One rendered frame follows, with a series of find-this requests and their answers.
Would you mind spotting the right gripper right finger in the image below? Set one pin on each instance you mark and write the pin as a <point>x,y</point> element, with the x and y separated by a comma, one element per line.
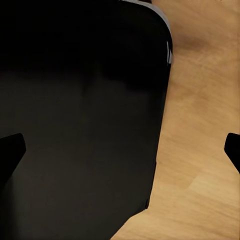
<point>232,149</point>

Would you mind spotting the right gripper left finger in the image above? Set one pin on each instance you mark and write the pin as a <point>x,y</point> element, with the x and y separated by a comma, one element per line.
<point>12,150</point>

